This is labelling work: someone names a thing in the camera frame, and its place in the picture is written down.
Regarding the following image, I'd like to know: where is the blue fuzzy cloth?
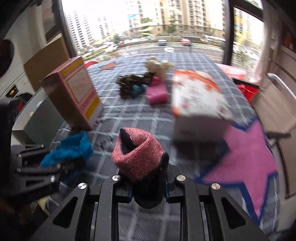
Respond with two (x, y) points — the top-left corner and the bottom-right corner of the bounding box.
(40, 131), (94, 183)
(131, 84), (147, 98)

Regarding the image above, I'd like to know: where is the pink black sock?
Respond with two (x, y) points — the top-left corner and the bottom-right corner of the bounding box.
(111, 128), (169, 209)

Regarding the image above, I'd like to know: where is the grey storage bin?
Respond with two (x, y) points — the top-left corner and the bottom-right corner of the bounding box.
(12, 88), (64, 148)

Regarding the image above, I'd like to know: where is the white orange cardboard box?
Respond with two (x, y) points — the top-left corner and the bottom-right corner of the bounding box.
(171, 69), (234, 142)

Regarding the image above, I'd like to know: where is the red yellow cardboard box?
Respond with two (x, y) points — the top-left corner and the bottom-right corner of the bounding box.
(41, 56), (103, 131)

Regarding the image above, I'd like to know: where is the beige folding chair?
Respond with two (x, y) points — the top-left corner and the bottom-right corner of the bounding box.
(251, 73), (295, 139)

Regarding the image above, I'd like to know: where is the pink cloth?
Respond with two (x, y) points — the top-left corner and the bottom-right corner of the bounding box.
(145, 76), (169, 105)

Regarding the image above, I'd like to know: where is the brown cardboard panel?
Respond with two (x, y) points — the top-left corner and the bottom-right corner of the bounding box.
(23, 37), (70, 92)

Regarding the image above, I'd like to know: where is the checkered grey blanket with stars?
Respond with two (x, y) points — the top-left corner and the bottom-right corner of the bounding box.
(49, 52), (282, 241)

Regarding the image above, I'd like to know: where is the red chair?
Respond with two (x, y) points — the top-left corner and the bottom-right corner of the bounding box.
(84, 60), (99, 68)

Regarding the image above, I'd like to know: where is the dark leopard cloth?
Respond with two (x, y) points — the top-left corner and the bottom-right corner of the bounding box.
(116, 72), (154, 98)

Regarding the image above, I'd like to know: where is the cream fluffy plush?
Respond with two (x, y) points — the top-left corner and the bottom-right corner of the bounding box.
(144, 57), (175, 79)

